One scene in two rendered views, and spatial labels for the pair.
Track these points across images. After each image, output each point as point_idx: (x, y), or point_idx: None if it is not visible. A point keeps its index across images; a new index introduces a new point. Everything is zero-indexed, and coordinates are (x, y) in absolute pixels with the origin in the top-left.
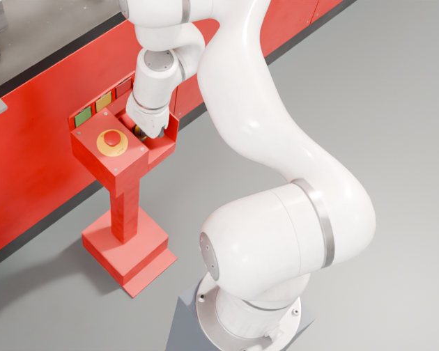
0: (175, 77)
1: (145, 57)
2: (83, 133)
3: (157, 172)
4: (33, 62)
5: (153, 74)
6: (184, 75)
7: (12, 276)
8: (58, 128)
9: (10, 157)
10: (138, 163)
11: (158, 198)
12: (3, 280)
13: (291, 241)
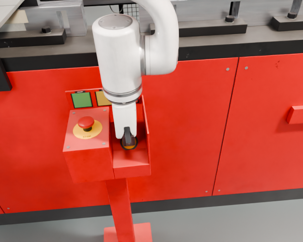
0: (127, 52)
1: (105, 17)
2: (77, 114)
3: (185, 223)
4: (76, 52)
5: (97, 29)
6: (144, 60)
7: (58, 232)
8: None
9: (59, 133)
10: (95, 155)
11: (174, 241)
12: (52, 231)
13: None
